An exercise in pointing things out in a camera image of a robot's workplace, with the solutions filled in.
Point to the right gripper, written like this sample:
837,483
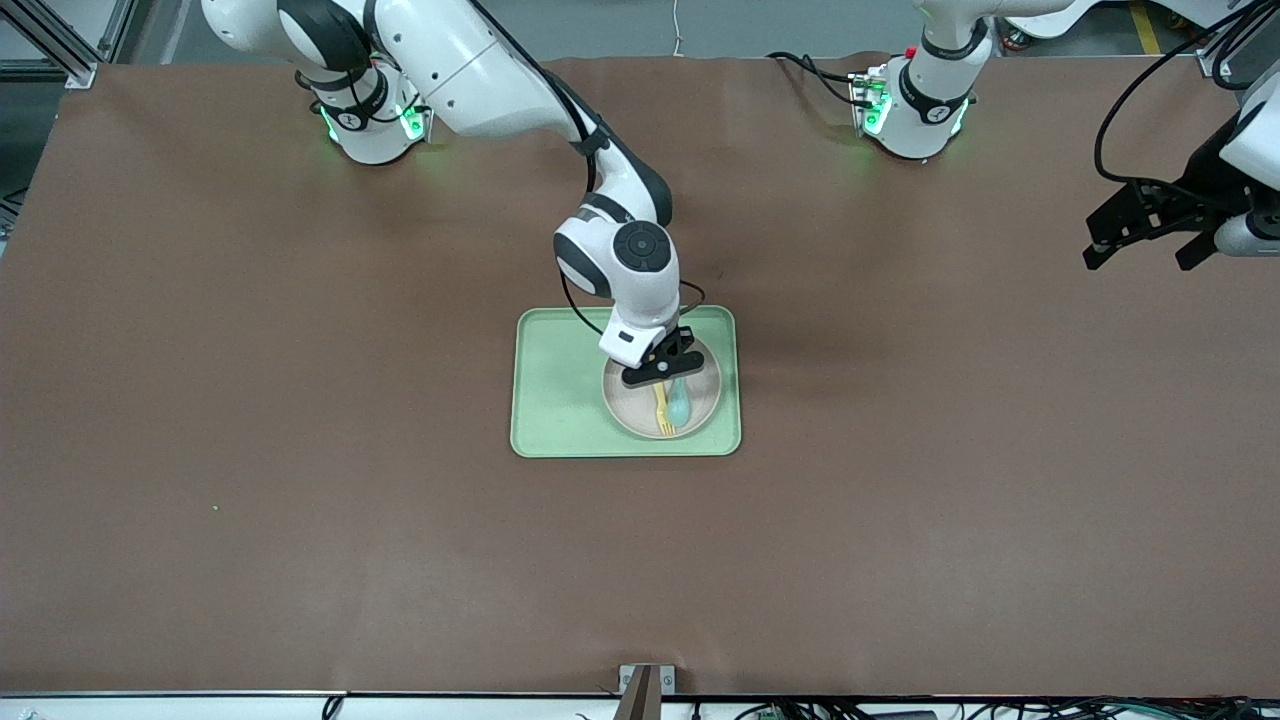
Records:
684,340

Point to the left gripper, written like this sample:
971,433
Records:
1208,178

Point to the teal plastic spoon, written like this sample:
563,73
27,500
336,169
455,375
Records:
680,408

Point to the yellow plastic fork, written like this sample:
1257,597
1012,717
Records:
664,420

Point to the beige round plate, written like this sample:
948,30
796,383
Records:
705,395

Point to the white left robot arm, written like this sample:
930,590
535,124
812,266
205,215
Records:
915,120

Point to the light green rectangular tray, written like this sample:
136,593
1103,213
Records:
560,400

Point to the white red background equipment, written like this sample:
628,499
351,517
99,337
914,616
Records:
1200,10

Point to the white background machine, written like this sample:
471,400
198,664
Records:
1050,15

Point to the brown table cover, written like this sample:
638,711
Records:
300,400

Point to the aluminium frame post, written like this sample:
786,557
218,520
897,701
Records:
78,72
1215,65

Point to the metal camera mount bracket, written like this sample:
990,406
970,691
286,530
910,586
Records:
640,695

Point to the white table edge rail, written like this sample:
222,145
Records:
200,708

